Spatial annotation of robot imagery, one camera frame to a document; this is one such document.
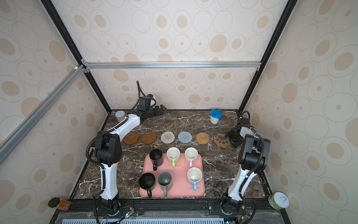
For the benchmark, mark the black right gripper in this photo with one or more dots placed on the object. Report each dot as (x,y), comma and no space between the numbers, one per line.
(233,136)

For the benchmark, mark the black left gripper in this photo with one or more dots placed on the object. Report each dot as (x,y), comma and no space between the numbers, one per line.
(157,112)

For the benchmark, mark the cork paw coaster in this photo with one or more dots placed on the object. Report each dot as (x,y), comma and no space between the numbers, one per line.
(221,140)

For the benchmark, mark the brown wooden coaster front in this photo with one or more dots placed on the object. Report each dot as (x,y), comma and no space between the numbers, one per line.
(149,138)

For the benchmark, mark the brown wooden coaster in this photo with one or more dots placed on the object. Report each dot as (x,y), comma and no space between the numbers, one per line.
(131,138)
(149,138)

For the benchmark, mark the multicolour woven coaster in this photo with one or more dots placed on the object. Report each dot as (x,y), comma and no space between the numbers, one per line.
(167,137)

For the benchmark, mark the rattan woven coaster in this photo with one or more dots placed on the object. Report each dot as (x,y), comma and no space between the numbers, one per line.
(202,138)

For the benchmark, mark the blue woven coaster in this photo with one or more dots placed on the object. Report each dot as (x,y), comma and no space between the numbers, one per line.
(185,137)

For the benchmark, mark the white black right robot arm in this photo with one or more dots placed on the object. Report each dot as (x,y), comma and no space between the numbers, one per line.
(253,158)

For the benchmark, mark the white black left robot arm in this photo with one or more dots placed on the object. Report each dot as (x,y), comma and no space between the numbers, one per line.
(105,149)

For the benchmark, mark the white cup blue lid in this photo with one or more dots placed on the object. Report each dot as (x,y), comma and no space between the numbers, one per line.
(215,115)

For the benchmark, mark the pink jar grey lid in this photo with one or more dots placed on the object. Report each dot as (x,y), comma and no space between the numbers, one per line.
(120,116)

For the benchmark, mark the black mug rear left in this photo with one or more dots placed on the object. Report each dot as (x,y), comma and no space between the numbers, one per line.
(157,159)

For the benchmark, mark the black mug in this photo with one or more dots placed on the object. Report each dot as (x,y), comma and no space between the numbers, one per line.
(157,159)
(147,182)

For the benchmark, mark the green mug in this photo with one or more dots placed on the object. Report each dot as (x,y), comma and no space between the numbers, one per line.
(173,155)

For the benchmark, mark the pink plastic tray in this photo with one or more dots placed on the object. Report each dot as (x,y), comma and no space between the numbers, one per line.
(181,187)

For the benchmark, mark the grey mug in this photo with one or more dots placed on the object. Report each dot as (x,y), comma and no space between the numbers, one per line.
(165,181)

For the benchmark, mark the black mug front left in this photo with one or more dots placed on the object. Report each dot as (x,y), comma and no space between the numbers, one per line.
(147,182)

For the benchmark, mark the green can white lid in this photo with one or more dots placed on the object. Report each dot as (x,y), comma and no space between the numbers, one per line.
(279,201)

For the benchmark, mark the amber jar black lid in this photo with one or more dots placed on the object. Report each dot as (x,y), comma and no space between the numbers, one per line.
(59,204)

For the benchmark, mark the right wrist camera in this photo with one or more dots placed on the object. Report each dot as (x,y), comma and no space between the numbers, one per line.
(244,122)

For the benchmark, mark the blue handled white mug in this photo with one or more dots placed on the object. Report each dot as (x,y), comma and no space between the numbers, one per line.
(194,176)

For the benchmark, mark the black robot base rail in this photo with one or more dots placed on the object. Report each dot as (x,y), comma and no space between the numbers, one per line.
(170,211)

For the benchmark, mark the silver aluminium frame bar rear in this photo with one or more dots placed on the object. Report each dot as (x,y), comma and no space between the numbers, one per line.
(172,65)

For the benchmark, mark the silver aluminium frame bar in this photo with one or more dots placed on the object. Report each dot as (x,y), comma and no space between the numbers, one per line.
(172,65)
(14,139)

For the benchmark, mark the silver aluminium frame bar left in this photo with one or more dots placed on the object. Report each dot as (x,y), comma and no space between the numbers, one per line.
(14,139)

